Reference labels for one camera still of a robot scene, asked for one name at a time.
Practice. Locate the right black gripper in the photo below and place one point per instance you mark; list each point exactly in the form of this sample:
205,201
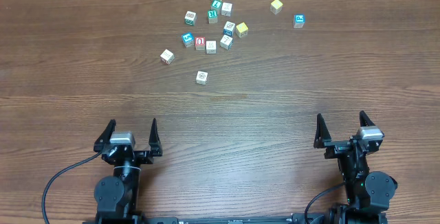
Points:
337,147

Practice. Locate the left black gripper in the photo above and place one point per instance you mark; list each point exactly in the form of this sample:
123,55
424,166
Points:
146,157

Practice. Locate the white red edged block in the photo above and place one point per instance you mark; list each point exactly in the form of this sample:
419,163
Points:
167,56

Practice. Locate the blue number five block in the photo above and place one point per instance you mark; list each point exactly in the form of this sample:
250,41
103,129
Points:
188,39

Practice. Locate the red letter U block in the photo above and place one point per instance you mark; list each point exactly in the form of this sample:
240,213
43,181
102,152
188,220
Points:
200,43

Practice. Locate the white zigzag picture block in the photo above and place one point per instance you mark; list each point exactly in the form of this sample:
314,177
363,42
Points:
211,47

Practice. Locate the white blue edged block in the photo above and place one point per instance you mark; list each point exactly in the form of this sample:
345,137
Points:
226,42

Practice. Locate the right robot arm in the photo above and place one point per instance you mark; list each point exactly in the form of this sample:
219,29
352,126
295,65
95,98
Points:
368,193

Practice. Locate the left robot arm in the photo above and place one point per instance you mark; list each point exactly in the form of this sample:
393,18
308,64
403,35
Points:
117,195

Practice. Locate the lone white picture block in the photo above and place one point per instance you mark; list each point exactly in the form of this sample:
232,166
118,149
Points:
202,78

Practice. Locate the blue letter P block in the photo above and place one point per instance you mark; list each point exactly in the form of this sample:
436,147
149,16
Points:
299,21

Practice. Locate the green letter B block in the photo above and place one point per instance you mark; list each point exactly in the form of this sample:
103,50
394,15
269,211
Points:
190,18

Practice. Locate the far yellow wooden block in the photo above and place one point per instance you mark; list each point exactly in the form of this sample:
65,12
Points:
276,6

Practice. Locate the yellow block near cluster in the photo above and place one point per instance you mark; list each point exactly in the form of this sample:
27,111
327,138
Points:
242,30

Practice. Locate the blue edged picture block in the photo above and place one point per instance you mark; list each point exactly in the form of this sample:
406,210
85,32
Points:
229,28

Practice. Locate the teal letter R block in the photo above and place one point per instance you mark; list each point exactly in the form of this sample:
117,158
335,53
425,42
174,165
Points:
212,16

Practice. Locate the teal letter L block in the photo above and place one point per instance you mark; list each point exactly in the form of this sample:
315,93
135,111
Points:
216,5

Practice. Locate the white patterned wooden block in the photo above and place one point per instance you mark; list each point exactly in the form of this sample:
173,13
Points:
226,9

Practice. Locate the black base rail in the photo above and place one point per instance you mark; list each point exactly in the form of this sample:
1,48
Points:
296,218

